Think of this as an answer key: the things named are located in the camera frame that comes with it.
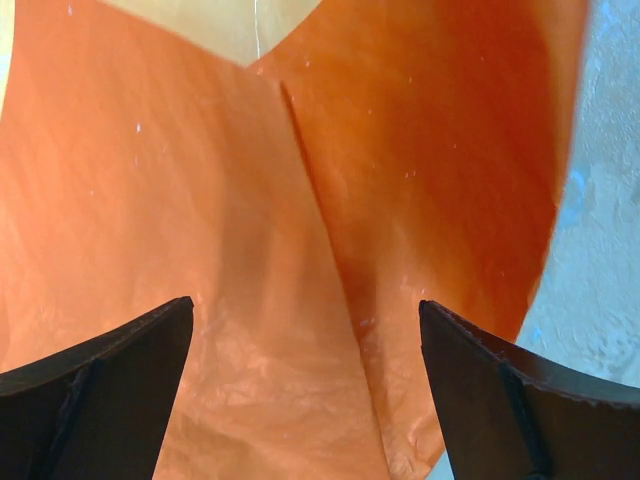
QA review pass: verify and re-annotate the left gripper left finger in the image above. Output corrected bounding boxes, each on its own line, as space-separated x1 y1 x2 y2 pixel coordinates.
1 297 194 479

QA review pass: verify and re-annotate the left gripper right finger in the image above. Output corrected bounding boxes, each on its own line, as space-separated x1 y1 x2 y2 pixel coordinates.
419 301 639 479

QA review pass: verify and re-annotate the orange wrapping paper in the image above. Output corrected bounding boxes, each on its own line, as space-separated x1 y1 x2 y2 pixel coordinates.
1 1 589 479

